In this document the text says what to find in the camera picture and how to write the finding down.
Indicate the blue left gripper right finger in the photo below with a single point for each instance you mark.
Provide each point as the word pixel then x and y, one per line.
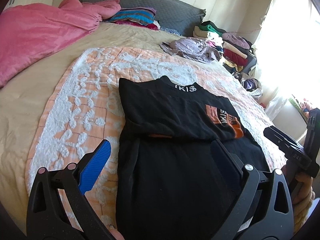
pixel 228 167

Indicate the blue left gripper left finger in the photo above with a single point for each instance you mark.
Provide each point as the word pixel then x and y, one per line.
pixel 92 164

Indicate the black sweater with orange cuffs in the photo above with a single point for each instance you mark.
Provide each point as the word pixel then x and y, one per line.
pixel 169 181

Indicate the bag of clothes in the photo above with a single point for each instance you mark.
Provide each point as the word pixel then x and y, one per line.
pixel 251 85

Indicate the pile of folded clothes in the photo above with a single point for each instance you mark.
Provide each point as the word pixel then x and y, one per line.
pixel 236 52

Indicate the right hand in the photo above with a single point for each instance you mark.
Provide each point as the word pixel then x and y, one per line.
pixel 306 188

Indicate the peach white tufted blanket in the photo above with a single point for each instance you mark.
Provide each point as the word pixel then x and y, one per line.
pixel 85 108

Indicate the beige bed sheet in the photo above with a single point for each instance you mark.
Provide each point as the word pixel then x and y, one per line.
pixel 24 97

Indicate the lilac crumpled garment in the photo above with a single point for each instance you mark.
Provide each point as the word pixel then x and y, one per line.
pixel 192 49

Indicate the pink duvet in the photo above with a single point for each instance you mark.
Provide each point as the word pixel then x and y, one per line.
pixel 34 31

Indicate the grey quilted headboard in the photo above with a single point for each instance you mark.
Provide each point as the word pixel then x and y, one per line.
pixel 172 14

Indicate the striped blue brown pillow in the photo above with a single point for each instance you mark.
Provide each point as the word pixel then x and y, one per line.
pixel 138 16

